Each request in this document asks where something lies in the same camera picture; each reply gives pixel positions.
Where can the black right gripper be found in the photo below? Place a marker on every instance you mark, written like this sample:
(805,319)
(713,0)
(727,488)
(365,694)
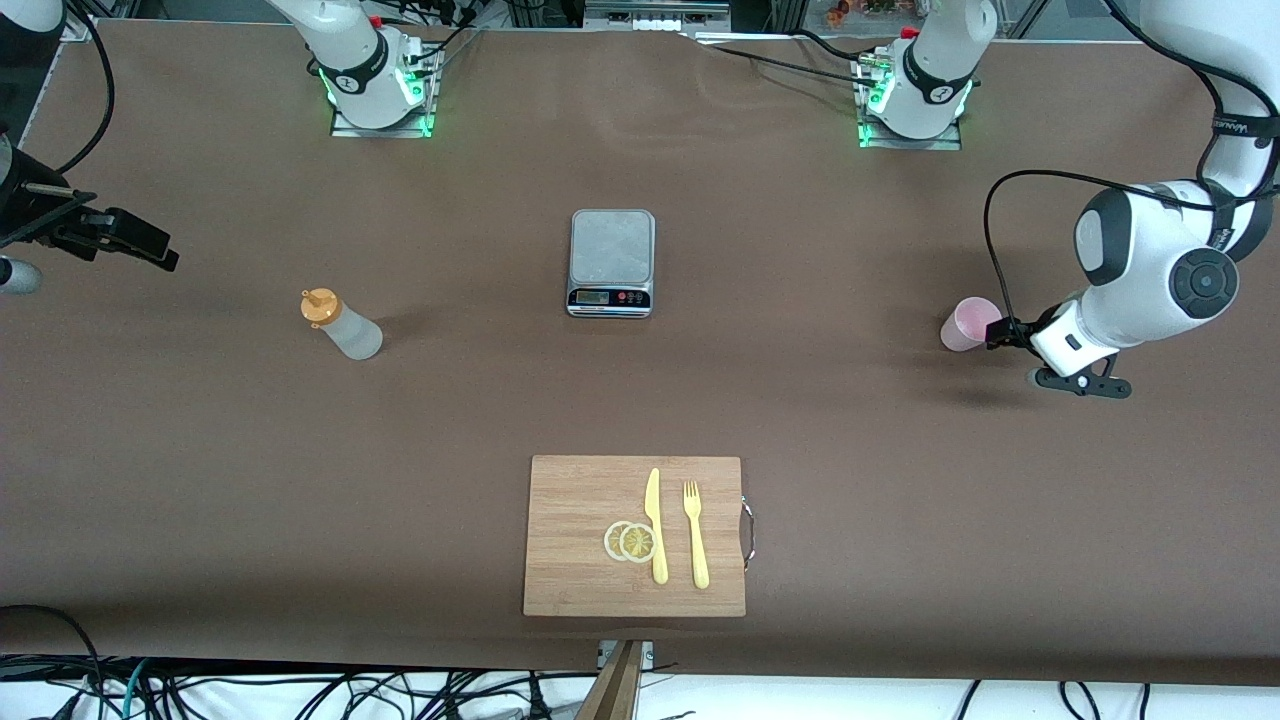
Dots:
(30,212)

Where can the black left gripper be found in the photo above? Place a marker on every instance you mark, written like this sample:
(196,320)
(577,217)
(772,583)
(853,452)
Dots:
(1018,331)

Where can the pink plastic cup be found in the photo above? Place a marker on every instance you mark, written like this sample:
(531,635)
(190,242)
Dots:
(960,328)

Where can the sauce bottle with orange cap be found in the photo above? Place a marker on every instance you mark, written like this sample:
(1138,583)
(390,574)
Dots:
(355,335)

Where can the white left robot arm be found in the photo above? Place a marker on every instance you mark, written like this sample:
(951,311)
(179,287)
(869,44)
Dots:
(1140,260)

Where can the orange background clutter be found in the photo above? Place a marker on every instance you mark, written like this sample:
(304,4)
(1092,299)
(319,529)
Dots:
(840,12)

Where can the yellow plastic fork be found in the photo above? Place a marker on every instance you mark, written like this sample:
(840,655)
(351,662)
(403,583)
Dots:
(699,550)

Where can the silver digital kitchen scale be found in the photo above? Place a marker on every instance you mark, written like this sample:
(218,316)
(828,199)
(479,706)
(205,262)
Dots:
(612,250)

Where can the yellow plastic knife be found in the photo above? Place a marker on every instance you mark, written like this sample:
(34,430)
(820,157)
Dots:
(655,530)

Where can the lemon slice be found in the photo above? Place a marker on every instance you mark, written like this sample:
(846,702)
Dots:
(637,543)
(611,541)

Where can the wooden cutting board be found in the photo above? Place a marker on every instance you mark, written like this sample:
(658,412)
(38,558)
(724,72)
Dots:
(580,500)

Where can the white power strip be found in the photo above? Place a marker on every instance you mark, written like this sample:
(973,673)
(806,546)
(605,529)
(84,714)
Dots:
(648,22)

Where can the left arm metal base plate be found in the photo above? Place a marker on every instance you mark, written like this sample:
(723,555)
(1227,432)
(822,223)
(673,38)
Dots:
(910,144)

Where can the aluminium frame corner bracket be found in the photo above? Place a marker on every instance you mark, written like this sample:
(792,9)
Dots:
(80,28)

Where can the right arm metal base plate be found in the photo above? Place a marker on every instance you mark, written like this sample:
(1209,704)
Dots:
(380,131)

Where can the small metal bracket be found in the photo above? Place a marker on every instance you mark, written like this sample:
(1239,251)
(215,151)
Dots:
(648,655)

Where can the wooden post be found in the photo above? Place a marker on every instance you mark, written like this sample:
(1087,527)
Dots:
(615,690)

